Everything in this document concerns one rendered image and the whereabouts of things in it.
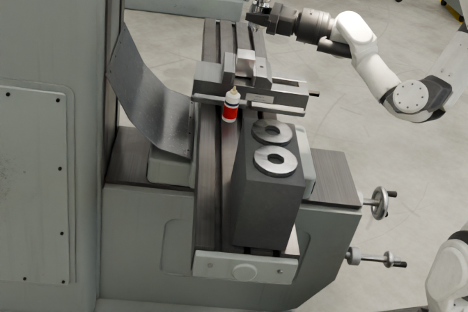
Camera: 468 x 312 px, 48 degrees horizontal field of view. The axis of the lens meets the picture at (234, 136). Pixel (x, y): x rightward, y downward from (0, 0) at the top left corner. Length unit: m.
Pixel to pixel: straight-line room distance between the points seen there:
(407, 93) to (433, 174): 2.07
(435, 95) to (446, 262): 0.36
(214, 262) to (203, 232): 0.07
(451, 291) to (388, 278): 1.38
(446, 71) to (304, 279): 0.90
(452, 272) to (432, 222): 1.79
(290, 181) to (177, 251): 0.78
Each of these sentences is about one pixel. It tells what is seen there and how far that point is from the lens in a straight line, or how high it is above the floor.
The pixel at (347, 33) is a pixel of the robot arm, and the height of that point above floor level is 1.27.
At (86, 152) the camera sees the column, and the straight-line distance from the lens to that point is 1.44.
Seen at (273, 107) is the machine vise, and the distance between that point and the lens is 1.58.
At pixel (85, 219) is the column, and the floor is 0.63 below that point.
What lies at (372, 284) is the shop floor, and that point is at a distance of 2.49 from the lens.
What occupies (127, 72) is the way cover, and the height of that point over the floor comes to 1.02.
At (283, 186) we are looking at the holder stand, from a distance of 1.03.
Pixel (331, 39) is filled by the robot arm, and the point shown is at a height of 1.23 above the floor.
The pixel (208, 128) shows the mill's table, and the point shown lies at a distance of 1.46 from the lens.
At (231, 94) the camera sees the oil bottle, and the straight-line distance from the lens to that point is 1.45.
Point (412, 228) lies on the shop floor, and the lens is 2.86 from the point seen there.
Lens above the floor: 1.76
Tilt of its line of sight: 35 degrees down
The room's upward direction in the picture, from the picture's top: 11 degrees clockwise
